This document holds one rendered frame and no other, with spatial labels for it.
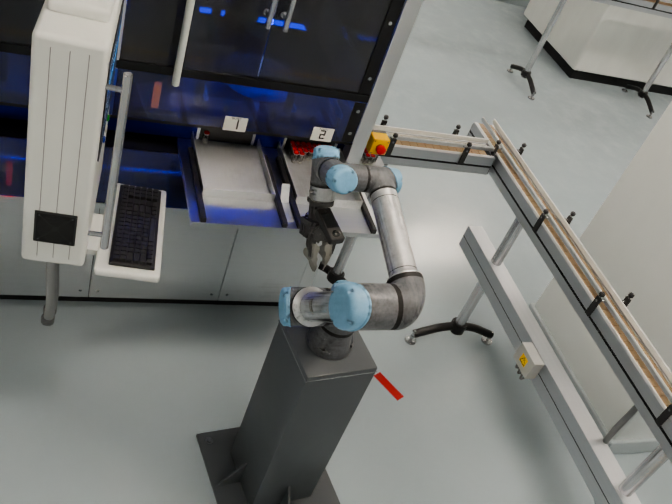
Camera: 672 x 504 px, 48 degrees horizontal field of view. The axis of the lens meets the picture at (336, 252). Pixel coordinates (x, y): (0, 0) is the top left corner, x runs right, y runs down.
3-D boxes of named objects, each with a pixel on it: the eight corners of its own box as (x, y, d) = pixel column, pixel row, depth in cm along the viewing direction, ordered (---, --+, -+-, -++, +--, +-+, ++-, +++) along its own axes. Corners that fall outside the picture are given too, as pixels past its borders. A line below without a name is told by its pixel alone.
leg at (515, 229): (443, 324, 371) (512, 205, 324) (459, 324, 374) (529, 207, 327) (450, 338, 365) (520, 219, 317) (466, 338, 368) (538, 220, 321)
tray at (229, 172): (190, 139, 281) (192, 131, 279) (257, 146, 291) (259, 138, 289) (201, 196, 258) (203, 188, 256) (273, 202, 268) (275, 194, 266)
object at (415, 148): (348, 162, 310) (360, 130, 300) (339, 140, 321) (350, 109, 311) (488, 177, 336) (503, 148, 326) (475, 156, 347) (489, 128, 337)
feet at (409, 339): (402, 334, 368) (412, 315, 359) (488, 335, 387) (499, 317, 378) (407, 347, 362) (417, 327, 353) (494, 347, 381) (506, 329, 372)
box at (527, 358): (512, 356, 310) (522, 341, 305) (522, 356, 312) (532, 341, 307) (524, 379, 302) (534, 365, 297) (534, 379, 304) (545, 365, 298)
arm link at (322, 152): (319, 150, 203) (308, 143, 211) (315, 189, 207) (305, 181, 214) (345, 151, 206) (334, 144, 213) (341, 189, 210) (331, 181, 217)
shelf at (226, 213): (176, 142, 281) (177, 137, 280) (347, 160, 307) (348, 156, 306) (190, 226, 248) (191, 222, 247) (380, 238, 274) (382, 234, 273)
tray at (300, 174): (276, 148, 294) (278, 141, 292) (337, 155, 304) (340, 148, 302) (294, 203, 271) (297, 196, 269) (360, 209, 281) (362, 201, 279)
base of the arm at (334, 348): (358, 357, 236) (369, 336, 230) (316, 363, 229) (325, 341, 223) (340, 321, 246) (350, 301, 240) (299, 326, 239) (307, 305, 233)
